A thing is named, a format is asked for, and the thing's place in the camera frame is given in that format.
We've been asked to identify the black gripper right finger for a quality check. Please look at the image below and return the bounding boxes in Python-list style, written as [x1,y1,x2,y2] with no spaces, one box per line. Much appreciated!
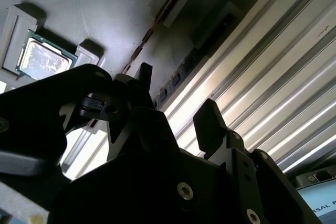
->
[193,98,323,224]

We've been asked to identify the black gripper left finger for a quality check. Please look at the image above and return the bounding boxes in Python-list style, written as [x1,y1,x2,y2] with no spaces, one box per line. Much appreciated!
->
[0,62,197,209]

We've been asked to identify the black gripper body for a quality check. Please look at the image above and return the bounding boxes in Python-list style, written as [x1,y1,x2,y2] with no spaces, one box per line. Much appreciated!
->
[44,150,237,224]

